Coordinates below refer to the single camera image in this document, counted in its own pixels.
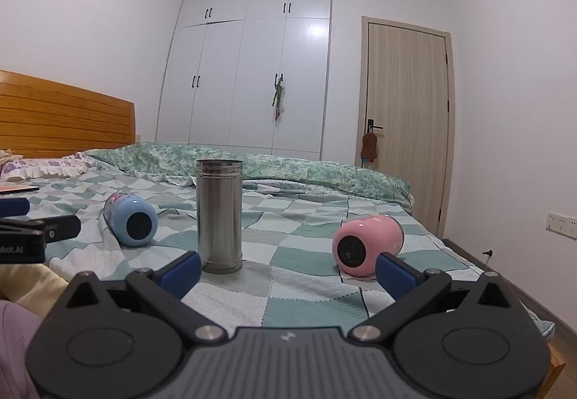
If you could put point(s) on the pink cup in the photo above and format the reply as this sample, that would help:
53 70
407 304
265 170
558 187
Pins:
374 241

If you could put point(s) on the pink cloth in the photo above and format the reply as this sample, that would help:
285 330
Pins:
16 349

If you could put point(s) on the light wooden door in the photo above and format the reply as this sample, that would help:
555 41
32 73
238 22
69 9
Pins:
405 88

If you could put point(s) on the white wardrobe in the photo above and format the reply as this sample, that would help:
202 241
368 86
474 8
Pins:
225 88

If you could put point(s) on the wooden bed frame rail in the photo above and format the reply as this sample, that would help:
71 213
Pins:
557 369

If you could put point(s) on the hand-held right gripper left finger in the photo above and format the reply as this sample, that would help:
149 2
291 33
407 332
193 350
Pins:
179 273

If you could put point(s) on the pale yellow cloth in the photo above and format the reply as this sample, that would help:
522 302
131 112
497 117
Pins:
27 286

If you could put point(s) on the white wall socket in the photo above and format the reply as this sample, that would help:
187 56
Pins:
561 225

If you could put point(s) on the purple floral pillow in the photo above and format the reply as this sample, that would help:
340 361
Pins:
36 167

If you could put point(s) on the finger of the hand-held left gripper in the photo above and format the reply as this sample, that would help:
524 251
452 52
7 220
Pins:
61 228
13 206

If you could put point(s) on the green hanging ornament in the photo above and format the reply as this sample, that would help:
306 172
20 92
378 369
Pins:
278 97

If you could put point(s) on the stainless steel cup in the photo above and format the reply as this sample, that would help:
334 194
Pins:
219 218

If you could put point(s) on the metal door stopper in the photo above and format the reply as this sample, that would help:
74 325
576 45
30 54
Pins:
487 254

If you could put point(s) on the light blue cup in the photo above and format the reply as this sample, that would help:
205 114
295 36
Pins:
128 218

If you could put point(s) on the wooden bed headboard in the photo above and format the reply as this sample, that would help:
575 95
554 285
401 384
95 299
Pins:
58 119

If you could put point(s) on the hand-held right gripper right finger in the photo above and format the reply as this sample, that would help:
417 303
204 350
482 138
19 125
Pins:
396 273

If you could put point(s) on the green floral quilt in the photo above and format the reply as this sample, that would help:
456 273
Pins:
293 171

